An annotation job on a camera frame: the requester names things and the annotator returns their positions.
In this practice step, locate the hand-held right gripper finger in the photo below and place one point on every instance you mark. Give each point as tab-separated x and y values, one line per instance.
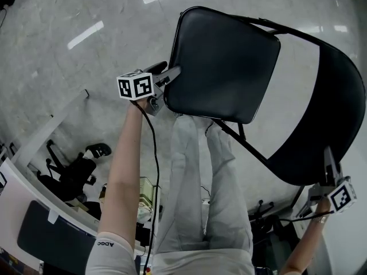
331	168

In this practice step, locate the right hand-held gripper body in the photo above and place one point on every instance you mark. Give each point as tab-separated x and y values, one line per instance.
342	196

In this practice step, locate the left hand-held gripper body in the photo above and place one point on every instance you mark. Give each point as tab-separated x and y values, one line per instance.
134	86

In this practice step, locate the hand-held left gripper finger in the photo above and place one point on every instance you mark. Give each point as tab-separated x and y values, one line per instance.
169	73
156	67

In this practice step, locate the black folding chair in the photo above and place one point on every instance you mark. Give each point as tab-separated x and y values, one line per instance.
223	67

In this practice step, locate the person's left forearm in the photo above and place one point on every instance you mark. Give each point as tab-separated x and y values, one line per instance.
123	168

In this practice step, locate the person's right forearm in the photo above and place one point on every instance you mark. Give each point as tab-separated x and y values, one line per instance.
304	245

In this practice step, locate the silver wristwatch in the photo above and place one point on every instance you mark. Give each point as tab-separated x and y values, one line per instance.
322	219

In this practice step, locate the pale green carton box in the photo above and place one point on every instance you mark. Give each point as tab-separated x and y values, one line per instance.
146	193

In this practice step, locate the person's grey trousers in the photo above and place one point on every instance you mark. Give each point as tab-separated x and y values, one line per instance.
223	196

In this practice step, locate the long white office desk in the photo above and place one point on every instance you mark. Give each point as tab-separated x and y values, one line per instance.
23	193

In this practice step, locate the person's white t-shirt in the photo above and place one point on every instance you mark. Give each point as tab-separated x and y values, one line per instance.
114	256

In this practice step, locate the dark grey desk divider panel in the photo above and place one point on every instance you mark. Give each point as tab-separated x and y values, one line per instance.
57	239

